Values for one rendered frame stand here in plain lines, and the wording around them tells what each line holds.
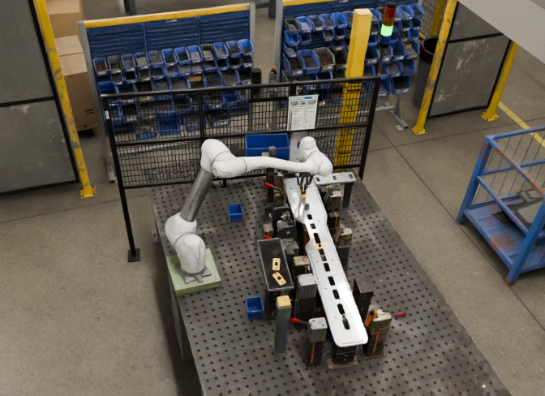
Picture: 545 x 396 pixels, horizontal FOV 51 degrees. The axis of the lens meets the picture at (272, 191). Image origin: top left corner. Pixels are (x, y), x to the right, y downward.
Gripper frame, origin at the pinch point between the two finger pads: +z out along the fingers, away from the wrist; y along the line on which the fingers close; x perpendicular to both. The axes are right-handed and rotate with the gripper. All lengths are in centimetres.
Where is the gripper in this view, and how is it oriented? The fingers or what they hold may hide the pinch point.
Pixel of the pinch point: (303, 188)
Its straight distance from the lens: 381.7
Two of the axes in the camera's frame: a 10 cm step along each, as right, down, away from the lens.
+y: 9.8, -1.0, 1.6
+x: -1.9, -6.6, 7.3
